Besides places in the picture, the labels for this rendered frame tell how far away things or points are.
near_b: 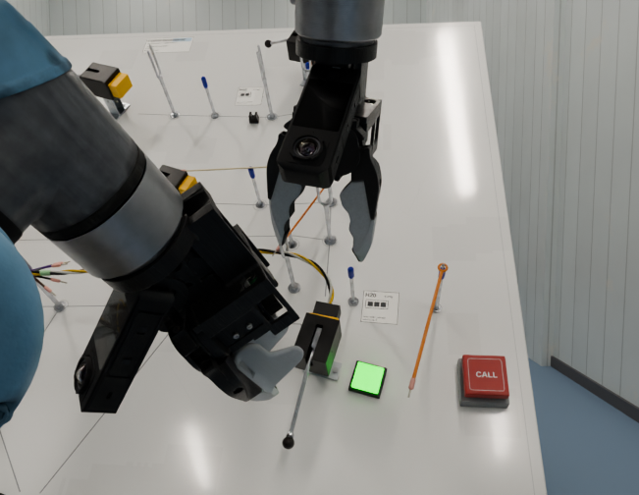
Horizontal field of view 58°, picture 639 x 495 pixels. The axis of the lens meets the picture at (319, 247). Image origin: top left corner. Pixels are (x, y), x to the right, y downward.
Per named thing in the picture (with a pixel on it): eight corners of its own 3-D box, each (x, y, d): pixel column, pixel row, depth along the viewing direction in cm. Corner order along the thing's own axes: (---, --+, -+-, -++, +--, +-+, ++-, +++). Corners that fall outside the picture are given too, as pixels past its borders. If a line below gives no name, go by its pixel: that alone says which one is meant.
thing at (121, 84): (125, 83, 101) (119, 72, 99) (133, 85, 101) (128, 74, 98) (113, 96, 99) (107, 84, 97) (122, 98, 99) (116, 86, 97)
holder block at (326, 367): (294, 367, 68) (291, 354, 65) (309, 327, 71) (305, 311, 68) (328, 377, 67) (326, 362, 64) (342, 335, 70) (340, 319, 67)
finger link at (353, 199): (398, 236, 61) (377, 155, 57) (386, 264, 56) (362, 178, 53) (370, 239, 62) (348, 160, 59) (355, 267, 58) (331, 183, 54)
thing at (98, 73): (89, 94, 109) (68, 55, 102) (137, 106, 106) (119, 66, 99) (75, 110, 107) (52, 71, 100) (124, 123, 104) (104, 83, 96)
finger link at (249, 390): (268, 405, 45) (207, 351, 39) (252, 415, 45) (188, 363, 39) (250, 361, 48) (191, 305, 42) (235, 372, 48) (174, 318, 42)
